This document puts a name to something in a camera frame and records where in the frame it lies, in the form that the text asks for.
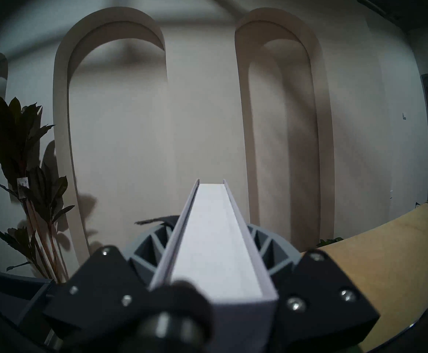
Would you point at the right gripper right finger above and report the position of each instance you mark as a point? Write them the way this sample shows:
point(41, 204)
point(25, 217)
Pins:
point(324, 300)

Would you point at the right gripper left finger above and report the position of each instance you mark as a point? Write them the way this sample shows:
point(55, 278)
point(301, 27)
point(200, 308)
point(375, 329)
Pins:
point(96, 293)

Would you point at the white Discontent book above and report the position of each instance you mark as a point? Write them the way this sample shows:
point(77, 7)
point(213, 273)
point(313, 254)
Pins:
point(214, 253)

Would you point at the light wooden table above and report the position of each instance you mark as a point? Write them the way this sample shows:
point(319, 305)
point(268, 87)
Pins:
point(390, 260)

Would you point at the white plant tag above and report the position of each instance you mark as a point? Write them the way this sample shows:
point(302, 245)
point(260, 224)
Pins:
point(22, 188)

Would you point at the tall dark green plant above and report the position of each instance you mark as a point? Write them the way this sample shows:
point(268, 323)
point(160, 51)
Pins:
point(15, 142)

